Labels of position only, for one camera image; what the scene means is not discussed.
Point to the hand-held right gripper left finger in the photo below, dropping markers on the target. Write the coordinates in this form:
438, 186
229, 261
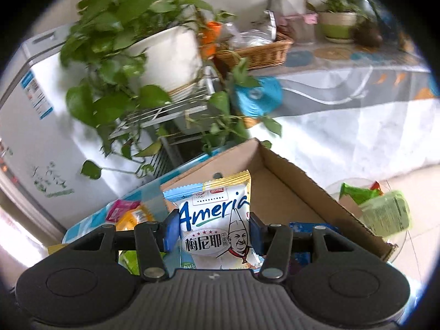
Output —
170, 230

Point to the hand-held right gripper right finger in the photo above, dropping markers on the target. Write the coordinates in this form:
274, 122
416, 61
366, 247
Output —
256, 237

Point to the orange golden snack packet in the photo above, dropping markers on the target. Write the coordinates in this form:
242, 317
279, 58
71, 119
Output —
134, 218

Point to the light blue white snack packet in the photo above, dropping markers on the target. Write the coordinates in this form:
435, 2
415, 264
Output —
213, 213

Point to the dark blue snack packet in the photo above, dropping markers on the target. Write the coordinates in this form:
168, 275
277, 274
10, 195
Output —
300, 258

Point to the green snack packet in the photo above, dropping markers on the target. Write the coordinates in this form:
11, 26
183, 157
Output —
129, 259

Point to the cardboard box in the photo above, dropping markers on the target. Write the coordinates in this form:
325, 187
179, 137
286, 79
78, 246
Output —
285, 192

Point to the pink snack packet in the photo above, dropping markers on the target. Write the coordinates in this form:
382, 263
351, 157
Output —
120, 209

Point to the yellow waffle snack packet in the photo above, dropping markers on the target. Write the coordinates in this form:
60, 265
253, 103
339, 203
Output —
56, 249

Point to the clear bin with trash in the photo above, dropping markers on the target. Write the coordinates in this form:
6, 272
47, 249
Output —
333, 192

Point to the bright green bag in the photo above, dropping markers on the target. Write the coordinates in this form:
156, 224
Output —
354, 194

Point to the white metal plant stand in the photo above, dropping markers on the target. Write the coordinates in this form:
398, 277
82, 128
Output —
161, 111

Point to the pale green packet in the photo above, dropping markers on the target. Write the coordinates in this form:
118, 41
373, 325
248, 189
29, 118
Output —
386, 213

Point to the blue pleated fan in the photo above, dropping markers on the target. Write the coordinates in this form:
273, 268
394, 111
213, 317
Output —
264, 96

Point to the grey patterned tablecloth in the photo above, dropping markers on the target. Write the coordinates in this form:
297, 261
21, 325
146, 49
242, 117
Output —
343, 117

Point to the white refrigerator green tree print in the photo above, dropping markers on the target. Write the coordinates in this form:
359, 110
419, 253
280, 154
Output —
51, 137

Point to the large white plant pot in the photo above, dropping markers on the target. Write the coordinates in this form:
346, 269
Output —
172, 58

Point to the wicker basket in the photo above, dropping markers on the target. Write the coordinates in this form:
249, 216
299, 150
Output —
261, 55

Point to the orange cup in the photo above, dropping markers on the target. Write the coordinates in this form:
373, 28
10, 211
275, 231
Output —
211, 34

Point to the clear plastic bag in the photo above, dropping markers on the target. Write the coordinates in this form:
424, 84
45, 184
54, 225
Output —
254, 36

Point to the green pothos plant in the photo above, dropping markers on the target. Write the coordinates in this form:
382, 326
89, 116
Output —
113, 17

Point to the green striped plant pot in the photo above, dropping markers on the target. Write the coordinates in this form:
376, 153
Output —
338, 27

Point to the dark brown pot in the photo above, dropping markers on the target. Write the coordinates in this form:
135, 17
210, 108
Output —
367, 34

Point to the square white plant pot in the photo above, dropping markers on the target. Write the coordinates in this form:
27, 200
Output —
288, 1

